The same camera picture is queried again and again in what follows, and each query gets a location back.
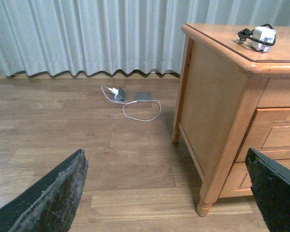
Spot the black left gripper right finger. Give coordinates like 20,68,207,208
245,148,290,232

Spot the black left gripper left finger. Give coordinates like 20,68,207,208
0,149,88,232

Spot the white charger adapter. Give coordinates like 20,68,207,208
250,27,276,53

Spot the black charger cable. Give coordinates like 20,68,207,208
237,23,276,47

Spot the wooden dresser cabinet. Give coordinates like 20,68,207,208
172,23,290,217

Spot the open metal floor socket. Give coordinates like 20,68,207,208
113,88,129,102

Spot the white plug adapter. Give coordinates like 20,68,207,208
108,87,119,95

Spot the closed metal floor plate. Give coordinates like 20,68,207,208
134,92,153,102

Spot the pale grey curtain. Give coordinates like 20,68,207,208
0,0,290,76

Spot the white floor cable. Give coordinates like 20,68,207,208
101,85,161,122

